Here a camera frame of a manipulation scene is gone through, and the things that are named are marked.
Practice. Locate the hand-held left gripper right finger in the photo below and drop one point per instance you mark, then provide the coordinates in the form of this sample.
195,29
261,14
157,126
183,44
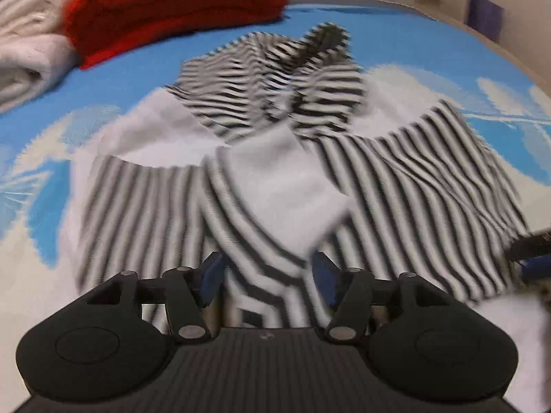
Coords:
323,276

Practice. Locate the blue white printed blanket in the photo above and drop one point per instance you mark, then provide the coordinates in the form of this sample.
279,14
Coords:
430,43

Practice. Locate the purple wall patch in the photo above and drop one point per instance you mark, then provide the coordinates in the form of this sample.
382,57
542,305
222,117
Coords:
485,17

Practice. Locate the red knitted cloth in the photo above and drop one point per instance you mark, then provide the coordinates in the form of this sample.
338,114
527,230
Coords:
172,4

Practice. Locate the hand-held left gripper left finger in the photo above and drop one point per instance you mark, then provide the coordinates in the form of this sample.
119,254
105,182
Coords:
211,276

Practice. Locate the black white striped shirt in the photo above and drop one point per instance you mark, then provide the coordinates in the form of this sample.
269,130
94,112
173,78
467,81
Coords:
280,180

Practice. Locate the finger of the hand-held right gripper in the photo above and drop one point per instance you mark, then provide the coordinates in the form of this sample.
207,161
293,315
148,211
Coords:
536,266

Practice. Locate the white folded cloth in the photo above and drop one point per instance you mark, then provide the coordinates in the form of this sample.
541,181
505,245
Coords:
30,51

